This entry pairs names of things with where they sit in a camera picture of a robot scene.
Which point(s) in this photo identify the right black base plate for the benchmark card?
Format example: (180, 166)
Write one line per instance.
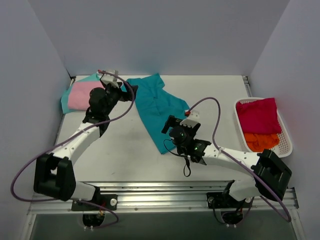
(219, 200)

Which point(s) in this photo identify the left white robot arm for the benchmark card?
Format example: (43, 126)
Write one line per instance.
(54, 174)

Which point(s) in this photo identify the orange t shirt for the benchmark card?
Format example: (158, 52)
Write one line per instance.
(259, 142)

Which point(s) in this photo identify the white plastic basket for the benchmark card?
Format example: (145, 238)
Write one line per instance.
(283, 149)

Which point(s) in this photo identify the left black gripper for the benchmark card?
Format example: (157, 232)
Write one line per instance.
(124, 92)

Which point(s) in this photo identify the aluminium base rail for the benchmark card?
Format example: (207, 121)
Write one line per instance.
(158, 197)

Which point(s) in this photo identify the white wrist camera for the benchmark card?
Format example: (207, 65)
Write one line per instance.
(108, 78)
(191, 120)

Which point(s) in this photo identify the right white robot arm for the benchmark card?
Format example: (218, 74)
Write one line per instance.
(270, 176)

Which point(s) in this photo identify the magenta t shirt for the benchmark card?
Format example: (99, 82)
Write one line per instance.
(259, 117)

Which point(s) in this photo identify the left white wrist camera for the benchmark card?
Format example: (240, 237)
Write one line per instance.
(108, 78)

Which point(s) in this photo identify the folded pink t shirt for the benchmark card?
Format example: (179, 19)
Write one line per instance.
(78, 98)

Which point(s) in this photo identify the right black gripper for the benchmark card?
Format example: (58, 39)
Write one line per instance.
(169, 124)

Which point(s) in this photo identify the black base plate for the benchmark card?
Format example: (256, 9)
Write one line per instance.
(107, 201)
(219, 200)

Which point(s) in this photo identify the folded light teal t shirt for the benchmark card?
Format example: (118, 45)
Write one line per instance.
(64, 98)

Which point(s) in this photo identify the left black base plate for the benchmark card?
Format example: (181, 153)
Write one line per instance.
(107, 201)

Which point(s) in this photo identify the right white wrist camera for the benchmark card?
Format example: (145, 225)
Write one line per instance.
(191, 120)

